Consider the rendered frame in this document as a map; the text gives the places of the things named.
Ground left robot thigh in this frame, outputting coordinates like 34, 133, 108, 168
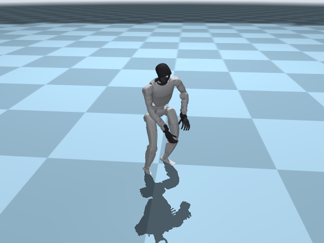
165, 106, 179, 144

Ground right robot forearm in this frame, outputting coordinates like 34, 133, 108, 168
148, 108, 168, 131

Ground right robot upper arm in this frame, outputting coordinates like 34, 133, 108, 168
142, 84, 157, 113

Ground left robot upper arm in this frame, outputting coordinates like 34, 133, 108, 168
171, 76, 186, 100

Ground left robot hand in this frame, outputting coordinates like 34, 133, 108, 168
178, 113, 190, 130

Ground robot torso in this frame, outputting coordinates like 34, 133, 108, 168
149, 76, 175, 117

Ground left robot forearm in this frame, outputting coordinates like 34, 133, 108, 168
180, 92, 189, 115

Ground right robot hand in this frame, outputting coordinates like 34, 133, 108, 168
163, 125, 178, 143

